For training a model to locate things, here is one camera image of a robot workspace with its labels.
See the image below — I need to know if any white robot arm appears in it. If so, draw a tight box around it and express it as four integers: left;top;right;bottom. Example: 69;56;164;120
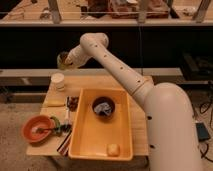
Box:
65;33;203;171

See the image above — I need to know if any dark bowl with cloth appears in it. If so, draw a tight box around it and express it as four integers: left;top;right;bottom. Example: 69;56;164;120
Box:
92;97;115;117

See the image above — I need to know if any brown toy item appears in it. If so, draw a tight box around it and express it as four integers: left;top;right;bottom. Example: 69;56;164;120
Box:
68;97;79;111

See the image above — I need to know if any white cup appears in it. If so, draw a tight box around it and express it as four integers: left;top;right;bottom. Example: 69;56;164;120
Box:
51;73;65;91

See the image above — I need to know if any yellow plastic bin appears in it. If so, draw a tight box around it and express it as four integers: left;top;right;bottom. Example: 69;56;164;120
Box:
68;89;133;161

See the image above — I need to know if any white fork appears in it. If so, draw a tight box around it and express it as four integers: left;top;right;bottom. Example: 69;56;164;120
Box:
64;96;70;131

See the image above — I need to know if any yellow cloth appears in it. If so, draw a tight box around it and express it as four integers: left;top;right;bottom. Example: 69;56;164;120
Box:
43;99;65;107

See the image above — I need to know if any orange bowl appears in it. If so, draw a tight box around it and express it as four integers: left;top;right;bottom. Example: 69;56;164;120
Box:
22;115;55;143

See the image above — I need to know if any dark box on floor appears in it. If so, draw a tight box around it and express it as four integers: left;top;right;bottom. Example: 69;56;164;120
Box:
196;123;211;142

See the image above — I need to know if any green ring toy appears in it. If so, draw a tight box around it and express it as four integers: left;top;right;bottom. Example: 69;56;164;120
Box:
50;116;62;136

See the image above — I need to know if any black floor cable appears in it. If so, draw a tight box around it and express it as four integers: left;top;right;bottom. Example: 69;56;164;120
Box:
198;96;213;164

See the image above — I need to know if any wooden shelf rail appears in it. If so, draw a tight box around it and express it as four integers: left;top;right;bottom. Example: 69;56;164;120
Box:
0;0;213;28

